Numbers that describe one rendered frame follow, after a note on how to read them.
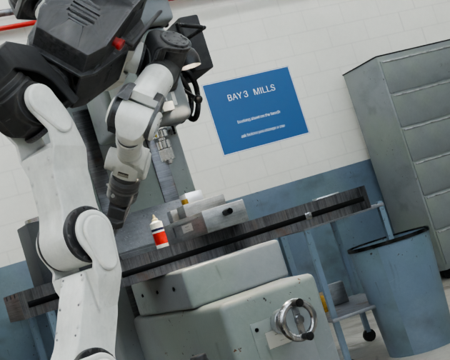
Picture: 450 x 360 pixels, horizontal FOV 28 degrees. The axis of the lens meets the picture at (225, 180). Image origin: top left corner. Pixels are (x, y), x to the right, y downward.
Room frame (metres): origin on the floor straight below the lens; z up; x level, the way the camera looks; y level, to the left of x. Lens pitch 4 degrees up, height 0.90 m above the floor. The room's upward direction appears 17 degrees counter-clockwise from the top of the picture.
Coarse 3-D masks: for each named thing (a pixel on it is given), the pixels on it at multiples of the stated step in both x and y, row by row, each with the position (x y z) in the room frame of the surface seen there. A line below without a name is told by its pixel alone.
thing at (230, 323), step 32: (256, 288) 2.68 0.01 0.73; (288, 288) 2.58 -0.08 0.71; (160, 320) 2.94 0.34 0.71; (192, 320) 2.69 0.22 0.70; (224, 320) 2.49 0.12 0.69; (256, 320) 2.52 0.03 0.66; (320, 320) 2.61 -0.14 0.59; (160, 352) 3.02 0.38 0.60; (192, 352) 2.76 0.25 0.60; (224, 352) 2.54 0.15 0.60; (256, 352) 2.51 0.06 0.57; (288, 352) 2.55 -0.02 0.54; (320, 352) 2.59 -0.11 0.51
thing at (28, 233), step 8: (32, 224) 2.65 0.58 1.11; (24, 232) 2.68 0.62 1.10; (32, 232) 2.64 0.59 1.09; (24, 240) 2.70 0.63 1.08; (32, 240) 2.64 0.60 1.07; (24, 248) 2.72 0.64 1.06; (32, 248) 2.65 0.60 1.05; (32, 256) 2.67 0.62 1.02; (32, 264) 2.69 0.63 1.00; (40, 264) 2.64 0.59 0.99; (32, 272) 2.71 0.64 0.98; (40, 272) 2.64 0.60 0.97; (48, 272) 2.65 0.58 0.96; (32, 280) 2.73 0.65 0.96; (40, 280) 2.66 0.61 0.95; (48, 280) 2.64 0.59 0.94
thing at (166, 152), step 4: (160, 144) 2.91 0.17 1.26; (164, 144) 2.91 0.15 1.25; (168, 144) 2.91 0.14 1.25; (160, 148) 2.91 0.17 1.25; (164, 148) 2.91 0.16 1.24; (168, 148) 2.91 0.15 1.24; (160, 152) 2.91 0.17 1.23; (164, 152) 2.91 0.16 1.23; (168, 152) 2.91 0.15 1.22; (172, 152) 2.92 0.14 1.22; (160, 156) 2.92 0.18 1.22; (164, 156) 2.91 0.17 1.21; (168, 156) 2.91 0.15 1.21; (172, 156) 2.91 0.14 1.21; (164, 160) 2.91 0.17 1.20
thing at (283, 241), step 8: (280, 240) 6.93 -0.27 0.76; (288, 248) 6.93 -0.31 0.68; (288, 256) 6.92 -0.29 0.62; (288, 264) 6.92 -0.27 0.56; (296, 272) 6.93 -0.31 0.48; (48, 312) 6.10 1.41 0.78; (32, 320) 6.69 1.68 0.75; (48, 320) 6.14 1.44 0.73; (56, 320) 6.12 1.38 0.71; (32, 328) 6.69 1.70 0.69; (40, 336) 6.70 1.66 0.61; (40, 344) 6.69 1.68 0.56; (40, 352) 6.69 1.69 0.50
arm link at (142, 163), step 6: (144, 150) 2.43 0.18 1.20; (144, 156) 2.43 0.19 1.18; (150, 156) 2.45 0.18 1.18; (126, 162) 2.40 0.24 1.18; (132, 162) 2.41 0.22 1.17; (138, 162) 2.41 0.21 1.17; (144, 162) 2.43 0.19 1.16; (150, 162) 2.52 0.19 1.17; (138, 168) 2.43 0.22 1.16; (144, 168) 2.44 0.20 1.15; (138, 174) 2.47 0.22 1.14; (144, 174) 2.47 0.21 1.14
